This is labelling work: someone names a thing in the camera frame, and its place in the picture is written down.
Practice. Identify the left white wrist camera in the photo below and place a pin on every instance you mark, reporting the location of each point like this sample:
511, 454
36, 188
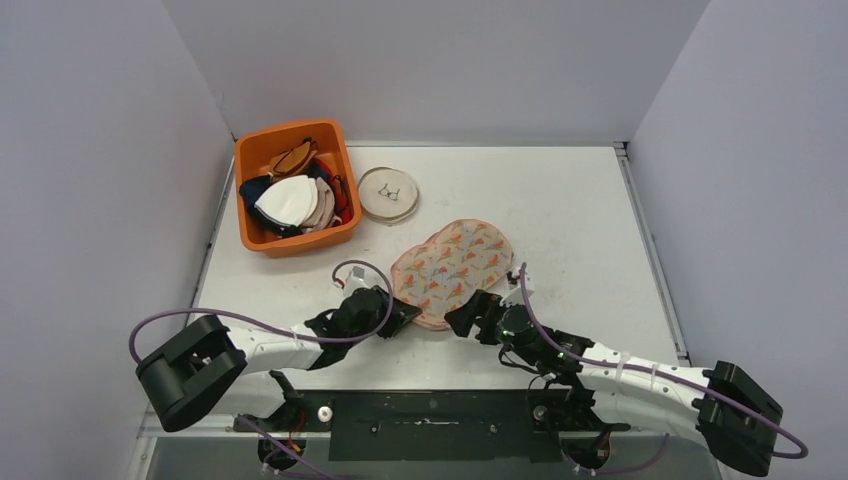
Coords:
357, 278

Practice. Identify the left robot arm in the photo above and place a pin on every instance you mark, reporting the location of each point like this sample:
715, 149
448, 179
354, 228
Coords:
210, 368

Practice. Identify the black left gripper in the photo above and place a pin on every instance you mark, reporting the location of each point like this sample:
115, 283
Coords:
403, 315

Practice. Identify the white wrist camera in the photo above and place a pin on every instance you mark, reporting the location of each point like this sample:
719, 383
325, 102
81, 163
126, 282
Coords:
357, 278
514, 293

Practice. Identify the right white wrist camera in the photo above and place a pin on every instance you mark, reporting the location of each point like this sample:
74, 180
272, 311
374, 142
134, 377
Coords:
514, 293

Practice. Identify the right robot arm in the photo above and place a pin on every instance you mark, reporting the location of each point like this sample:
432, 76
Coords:
722, 408

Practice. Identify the carrot print bra case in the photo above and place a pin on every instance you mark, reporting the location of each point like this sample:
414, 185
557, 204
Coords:
442, 273

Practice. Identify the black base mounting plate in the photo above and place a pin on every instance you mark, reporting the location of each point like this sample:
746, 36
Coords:
437, 425

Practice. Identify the orange plastic bin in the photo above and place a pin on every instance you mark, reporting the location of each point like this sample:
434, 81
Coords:
252, 155

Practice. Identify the red garment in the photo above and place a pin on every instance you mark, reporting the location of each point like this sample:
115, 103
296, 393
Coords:
343, 204

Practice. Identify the white mesh laundry bag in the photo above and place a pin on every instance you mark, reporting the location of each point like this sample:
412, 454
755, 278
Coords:
388, 195

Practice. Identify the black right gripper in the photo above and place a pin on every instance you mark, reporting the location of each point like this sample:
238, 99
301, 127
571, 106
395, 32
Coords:
478, 318

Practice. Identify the navy blue garment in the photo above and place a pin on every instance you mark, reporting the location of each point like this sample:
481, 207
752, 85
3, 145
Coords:
252, 189

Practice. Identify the beige bra in bin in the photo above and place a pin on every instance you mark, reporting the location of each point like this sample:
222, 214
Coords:
323, 215

